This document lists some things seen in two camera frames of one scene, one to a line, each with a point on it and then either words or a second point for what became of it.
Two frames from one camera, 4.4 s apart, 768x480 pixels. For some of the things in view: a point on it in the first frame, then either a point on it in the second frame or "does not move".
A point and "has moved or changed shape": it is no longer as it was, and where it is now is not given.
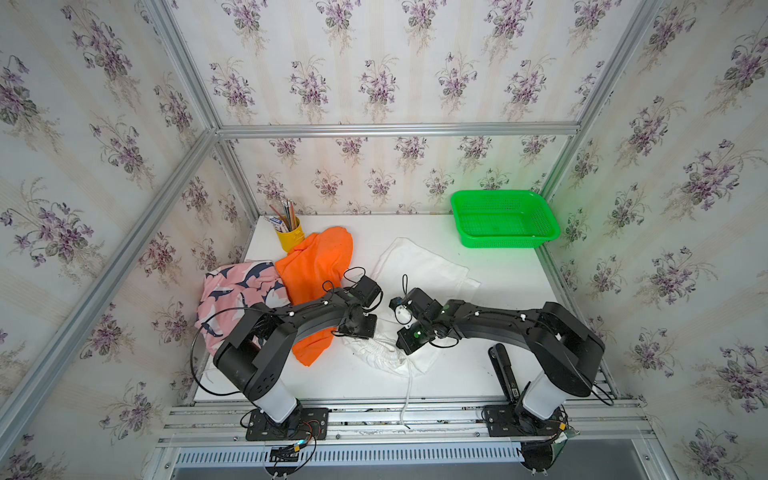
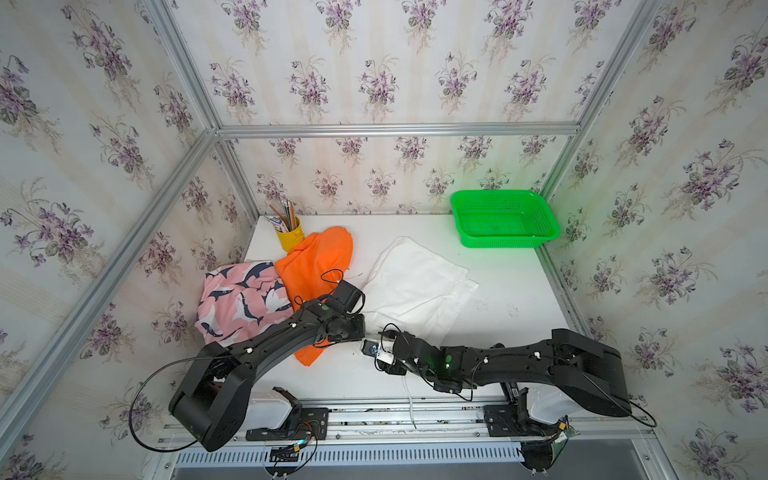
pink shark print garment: x=230 y=293 does not move
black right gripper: x=403 y=342 -> x=399 y=337
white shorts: x=401 y=265 has moved or changed shape
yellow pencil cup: x=291 y=238 does not move
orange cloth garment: x=317 y=263 does not move
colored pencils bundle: x=287 y=222 does not move
